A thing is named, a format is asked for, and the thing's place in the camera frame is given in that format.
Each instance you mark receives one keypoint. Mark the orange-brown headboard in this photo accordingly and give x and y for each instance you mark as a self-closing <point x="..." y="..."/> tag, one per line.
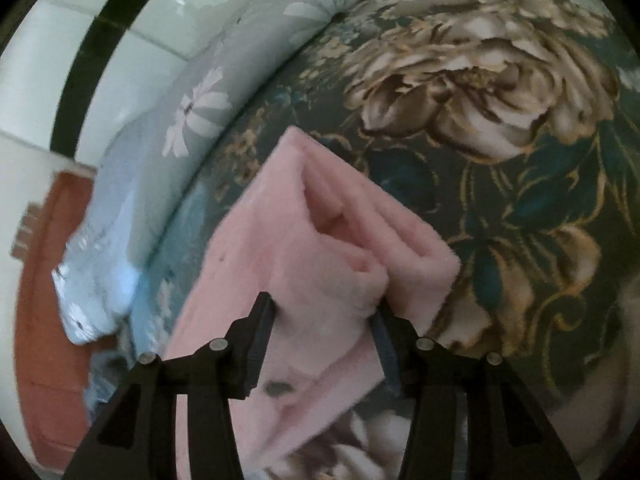
<point x="51" y="372"/>

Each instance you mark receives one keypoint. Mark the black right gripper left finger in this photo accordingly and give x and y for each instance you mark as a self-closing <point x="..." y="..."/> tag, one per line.
<point x="134" y="436"/>

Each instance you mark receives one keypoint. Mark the pink fleece garment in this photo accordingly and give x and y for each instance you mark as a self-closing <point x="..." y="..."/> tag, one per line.
<point x="328" y="245"/>

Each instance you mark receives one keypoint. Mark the white black-striped wardrobe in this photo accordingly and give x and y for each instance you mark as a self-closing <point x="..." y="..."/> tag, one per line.
<point x="73" y="72"/>

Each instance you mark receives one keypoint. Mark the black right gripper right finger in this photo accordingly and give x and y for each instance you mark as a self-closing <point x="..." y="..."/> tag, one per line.
<point x="509" y="436"/>

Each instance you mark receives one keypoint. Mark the grey-blue daisy quilt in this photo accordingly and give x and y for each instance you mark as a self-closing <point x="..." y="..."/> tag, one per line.
<point x="148" y="166"/>

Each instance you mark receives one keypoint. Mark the teal floral bed sheet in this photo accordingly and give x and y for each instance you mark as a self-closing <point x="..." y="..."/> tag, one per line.
<point x="512" y="128"/>

